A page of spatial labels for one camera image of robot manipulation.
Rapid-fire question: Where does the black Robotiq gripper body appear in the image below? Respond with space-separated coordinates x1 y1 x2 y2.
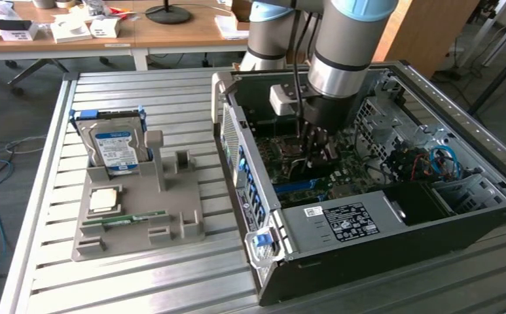
302 94 361 136

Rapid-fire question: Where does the CPU socket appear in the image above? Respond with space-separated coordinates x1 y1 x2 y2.
273 134 309 161

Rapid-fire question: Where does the green motherboard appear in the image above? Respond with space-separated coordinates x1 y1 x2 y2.
253 117 397 209

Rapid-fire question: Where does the long blue expansion slot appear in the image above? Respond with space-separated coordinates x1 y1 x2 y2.
274 178 322 194

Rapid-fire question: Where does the perforated metal drive cage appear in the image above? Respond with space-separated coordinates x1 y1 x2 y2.
355 96 415 154

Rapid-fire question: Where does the grey power supply with label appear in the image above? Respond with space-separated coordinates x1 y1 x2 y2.
278 191 411 253

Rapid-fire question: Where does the blue case latch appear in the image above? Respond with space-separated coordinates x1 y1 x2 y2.
253 230 275 249

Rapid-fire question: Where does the white paper stack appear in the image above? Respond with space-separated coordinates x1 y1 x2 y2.
214 14 250 41

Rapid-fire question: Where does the metal disk bay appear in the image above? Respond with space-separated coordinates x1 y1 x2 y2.
431 173 506 215

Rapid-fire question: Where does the open black PC case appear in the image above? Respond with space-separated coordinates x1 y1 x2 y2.
211 60 506 307

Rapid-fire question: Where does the grey plastic parts rack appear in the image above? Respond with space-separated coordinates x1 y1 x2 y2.
71 130 206 262

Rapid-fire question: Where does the black metal pole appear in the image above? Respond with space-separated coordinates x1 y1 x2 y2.
467 32 506 115

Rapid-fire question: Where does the wooden desk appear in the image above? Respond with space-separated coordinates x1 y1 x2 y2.
0 0 136 63
132 0 374 71

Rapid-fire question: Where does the hard disk in blue caddy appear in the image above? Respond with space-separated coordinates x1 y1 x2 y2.
68 105 154 177

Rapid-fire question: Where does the black round lamp base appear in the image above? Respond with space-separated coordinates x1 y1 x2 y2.
145 0 193 26

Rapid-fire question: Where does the green RAM stick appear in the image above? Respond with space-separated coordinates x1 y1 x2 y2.
82 210 169 226

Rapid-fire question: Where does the silver CPU chip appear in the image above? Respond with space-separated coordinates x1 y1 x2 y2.
90 188 118 212

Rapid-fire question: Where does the red and yellow item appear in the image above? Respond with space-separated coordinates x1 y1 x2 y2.
110 8 139 22

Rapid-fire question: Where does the small white labelled box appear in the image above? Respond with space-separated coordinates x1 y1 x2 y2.
90 18 122 39

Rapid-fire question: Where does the small clear parts bag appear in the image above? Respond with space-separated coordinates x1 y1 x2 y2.
80 0 108 17

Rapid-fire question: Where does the white box with tape roll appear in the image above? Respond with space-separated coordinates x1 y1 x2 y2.
50 19 92 44

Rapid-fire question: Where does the grey desk foot with castors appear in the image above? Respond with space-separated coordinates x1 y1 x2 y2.
4 58 112 96

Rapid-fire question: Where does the white box with black insert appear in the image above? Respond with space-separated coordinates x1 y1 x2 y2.
0 19 39 42

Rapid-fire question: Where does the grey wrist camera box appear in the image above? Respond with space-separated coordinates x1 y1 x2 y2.
270 84 313 116

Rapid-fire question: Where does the black wire bundle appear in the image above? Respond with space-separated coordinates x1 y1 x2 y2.
383 147 433 183

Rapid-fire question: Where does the orange wire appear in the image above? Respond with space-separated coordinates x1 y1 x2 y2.
413 153 434 181

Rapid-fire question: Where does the blue wire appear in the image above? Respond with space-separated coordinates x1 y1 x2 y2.
429 143 463 181

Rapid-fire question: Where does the white floor cable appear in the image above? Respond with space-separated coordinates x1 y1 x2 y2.
0 134 47 155

